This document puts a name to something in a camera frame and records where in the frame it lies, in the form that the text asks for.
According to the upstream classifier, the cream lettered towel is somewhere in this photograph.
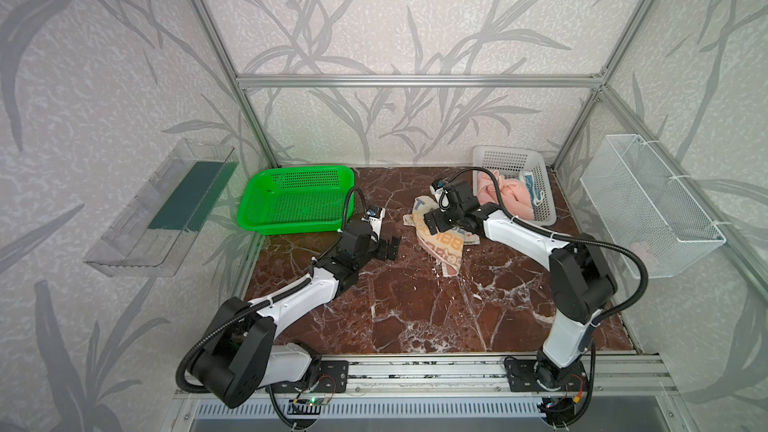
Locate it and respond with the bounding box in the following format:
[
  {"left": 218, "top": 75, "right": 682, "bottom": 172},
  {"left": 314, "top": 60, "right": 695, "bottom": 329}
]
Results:
[{"left": 403, "top": 196, "right": 480, "bottom": 277}]

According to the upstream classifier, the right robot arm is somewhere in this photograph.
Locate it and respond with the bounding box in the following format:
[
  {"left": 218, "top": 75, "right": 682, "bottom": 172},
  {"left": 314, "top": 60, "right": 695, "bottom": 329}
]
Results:
[{"left": 424, "top": 179, "right": 617, "bottom": 391}]

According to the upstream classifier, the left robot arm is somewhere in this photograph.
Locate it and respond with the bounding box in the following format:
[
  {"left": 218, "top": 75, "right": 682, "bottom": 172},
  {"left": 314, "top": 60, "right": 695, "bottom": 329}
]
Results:
[{"left": 175, "top": 217, "right": 401, "bottom": 408}]

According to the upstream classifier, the pink towel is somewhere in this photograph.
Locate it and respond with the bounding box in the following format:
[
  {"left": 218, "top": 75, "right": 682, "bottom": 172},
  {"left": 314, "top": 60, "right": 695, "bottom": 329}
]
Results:
[{"left": 477, "top": 170, "right": 534, "bottom": 220}]

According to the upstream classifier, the white plastic basket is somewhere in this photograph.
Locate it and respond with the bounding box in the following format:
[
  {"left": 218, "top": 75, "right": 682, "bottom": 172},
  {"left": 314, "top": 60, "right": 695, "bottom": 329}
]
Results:
[{"left": 473, "top": 146, "right": 556, "bottom": 226}]

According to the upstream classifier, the teal patterned towel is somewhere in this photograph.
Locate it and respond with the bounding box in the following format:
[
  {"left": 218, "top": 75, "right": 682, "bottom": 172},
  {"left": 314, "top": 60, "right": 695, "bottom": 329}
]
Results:
[{"left": 518, "top": 171, "right": 546, "bottom": 209}]

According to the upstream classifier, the green plastic basket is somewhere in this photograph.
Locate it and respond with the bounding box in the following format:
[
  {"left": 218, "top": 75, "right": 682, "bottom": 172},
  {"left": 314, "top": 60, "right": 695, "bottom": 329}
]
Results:
[{"left": 237, "top": 165, "right": 355, "bottom": 236}]

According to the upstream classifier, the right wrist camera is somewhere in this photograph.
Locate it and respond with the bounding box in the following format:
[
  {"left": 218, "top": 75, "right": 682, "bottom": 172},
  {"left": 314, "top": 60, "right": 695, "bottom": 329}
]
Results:
[{"left": 430, "top": 179, "right": 449, "bottom": 207}]

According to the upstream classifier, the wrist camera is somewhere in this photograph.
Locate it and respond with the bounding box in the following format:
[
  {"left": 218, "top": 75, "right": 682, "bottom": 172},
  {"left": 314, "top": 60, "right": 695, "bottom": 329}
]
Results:
[
  {"left": 430, "top": 179, "right": 449, "bottom": 207},
  {"left": 366, "top": 205, "right": 386, "bottom": 237}
]

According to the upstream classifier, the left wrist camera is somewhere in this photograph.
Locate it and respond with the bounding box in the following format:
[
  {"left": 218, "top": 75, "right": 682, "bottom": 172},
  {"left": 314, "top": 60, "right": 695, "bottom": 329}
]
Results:
[{"left": 366, "top": 205, "right": 386, "bottom": 237}]

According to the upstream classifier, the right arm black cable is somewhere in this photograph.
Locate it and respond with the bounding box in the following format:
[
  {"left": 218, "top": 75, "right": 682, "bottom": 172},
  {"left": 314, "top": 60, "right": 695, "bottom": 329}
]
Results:
[{"left": 446, "top": 166, "right": 650, "bottom": 325}]

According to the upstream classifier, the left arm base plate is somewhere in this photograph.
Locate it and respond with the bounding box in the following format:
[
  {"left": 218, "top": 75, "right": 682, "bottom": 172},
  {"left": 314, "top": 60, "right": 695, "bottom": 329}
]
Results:
[{"left": 271, "top": 359, "right": 350, "bottom": 394}]

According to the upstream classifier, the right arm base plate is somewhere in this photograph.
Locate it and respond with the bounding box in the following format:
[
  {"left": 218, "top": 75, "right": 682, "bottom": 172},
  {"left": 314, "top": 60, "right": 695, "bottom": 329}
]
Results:
[{"left": 503, "top": 356, "right": 588, "bottom": 393}]

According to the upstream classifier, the aluminium cage frame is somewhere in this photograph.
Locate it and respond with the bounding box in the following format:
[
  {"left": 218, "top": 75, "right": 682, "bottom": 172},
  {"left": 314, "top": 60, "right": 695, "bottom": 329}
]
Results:
[{"left": 167, "top": 0, "right": 768, "bottom": 301}]

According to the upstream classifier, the white wire mesh basket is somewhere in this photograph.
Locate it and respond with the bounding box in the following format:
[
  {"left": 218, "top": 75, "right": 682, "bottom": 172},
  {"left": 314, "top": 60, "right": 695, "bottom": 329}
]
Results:
[{"left": 581, "top": 134, "right": 726, "bottom": 279}]

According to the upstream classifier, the clear acrylic wall shelf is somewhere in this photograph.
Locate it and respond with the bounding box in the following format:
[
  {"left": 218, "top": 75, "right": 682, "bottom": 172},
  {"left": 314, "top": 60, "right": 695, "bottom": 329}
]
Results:
[{"left": 84, "top": 139, "right": 239, "bottom": 278}]

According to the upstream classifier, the aluminium front rail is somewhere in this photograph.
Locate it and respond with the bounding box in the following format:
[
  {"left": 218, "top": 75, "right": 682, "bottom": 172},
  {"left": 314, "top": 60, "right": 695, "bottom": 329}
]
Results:
[{"left": 326, "top": 351, "right": 680, "bottom": 398}]

